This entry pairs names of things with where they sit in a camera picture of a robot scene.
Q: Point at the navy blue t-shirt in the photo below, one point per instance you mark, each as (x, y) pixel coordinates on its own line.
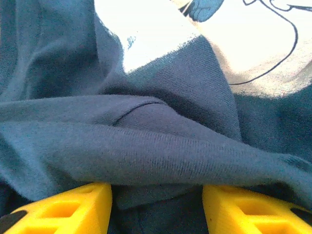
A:
(156, 146)

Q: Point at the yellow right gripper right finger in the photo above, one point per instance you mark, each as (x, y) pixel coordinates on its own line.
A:
(234, 209)

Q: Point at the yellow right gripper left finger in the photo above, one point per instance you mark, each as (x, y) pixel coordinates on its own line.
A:
(80, 207)

